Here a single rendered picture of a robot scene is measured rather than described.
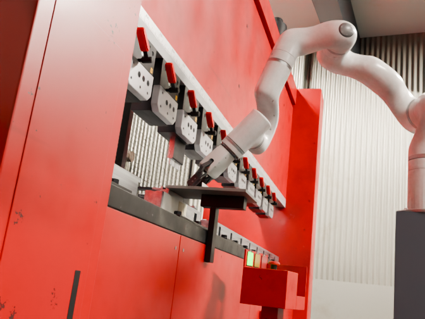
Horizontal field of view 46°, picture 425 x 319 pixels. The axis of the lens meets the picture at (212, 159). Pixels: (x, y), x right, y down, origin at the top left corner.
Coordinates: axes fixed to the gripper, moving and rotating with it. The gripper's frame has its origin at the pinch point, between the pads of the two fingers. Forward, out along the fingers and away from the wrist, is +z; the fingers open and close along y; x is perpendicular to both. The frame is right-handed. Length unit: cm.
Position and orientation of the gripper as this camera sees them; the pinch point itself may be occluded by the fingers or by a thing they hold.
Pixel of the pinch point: (196, 183)
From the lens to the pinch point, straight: 166.3
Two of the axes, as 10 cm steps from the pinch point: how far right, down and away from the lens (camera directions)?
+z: -7.1, 7.1, 0.0
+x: 6.5, 6.6, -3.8
